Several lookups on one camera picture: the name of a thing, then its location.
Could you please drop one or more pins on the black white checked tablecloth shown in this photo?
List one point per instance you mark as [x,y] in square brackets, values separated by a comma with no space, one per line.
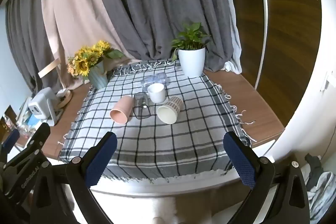
[170,145]

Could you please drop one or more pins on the round wooden stand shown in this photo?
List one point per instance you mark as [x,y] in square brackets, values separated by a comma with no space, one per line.
[65,98]

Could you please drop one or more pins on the clear plastic cup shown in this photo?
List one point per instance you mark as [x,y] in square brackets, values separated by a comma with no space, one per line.
[155,79]

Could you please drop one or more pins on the white grey desktop appliance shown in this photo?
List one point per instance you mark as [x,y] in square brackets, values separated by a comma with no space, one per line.
[39,106]

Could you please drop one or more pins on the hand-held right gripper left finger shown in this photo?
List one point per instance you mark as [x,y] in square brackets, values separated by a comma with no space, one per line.
[101,159]

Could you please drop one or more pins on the dark cloth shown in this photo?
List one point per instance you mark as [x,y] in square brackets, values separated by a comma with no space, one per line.
[313,169]

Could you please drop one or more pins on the sunflower bouquet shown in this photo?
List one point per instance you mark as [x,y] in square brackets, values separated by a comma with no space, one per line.
[84,60]

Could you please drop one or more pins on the pink cup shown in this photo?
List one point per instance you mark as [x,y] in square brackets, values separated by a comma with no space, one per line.
[122,109]

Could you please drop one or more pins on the white wall switch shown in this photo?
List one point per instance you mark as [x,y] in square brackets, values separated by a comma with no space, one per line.
[325,81]

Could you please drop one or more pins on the white sheer curtain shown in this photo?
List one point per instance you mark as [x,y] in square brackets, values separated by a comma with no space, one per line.
[233,43]

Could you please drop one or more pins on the beige striped paper cup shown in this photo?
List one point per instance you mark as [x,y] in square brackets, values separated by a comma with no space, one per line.
[168,113]

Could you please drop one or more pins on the green plant in white pot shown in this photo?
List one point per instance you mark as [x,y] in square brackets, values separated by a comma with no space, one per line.
[191,62]

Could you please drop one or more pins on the beige curtain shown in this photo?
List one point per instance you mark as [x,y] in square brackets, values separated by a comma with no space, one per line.
[76,16]

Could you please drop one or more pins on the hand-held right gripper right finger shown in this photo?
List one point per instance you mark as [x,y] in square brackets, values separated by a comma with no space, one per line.
[240,161]

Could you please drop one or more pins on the blue-green ribbed vase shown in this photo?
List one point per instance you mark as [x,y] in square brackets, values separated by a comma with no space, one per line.
[98,78]

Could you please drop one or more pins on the grey curtain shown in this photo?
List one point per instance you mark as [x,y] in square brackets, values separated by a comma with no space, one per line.
[157,3]
[23,35]

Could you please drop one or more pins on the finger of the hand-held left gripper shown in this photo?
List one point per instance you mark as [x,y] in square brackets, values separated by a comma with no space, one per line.
[27,161]
[11,138]

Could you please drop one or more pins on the blue white packet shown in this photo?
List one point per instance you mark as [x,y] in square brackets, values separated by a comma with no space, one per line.
[29,121]

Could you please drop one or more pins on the white mug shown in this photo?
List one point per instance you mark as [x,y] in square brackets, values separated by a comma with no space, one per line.
[157,95]

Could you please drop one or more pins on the clear glass cup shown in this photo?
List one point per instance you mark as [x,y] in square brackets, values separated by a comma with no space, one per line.
[141,106]

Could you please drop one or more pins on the grey white cloth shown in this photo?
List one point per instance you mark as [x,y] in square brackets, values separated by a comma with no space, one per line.
[324,190]

